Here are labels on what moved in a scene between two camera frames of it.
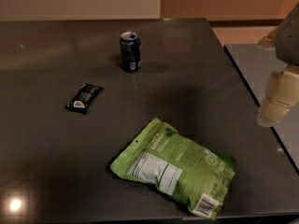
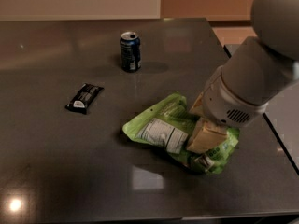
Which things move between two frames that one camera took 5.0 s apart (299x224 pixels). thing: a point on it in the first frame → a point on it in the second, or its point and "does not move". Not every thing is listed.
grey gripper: (289, 44) → (224, 105)
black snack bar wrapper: (84, 98) does not move
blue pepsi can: (130, 49) does not move
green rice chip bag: (179, 168) → (168, 127)
